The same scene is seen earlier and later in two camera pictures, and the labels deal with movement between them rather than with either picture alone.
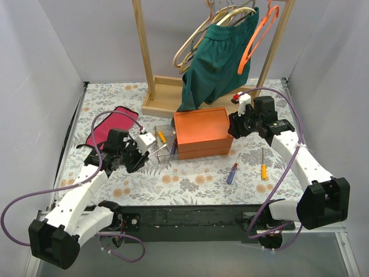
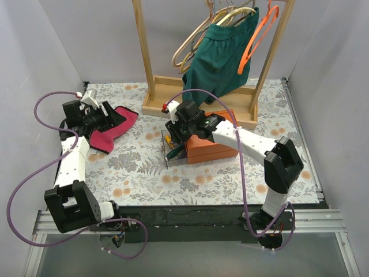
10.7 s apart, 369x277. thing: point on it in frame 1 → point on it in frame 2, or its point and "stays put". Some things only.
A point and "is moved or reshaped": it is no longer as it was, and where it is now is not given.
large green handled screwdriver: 157,150 → 174,152
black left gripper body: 135,156 → 106,112
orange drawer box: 203,133 is moved or reshaped
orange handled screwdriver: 162,137 → 168,139
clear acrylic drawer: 166,143 is moved or reshaped
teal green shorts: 215,68 stays put
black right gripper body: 238,124 → 175,134
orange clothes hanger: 272,14 stays put
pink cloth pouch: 113,120 stays put
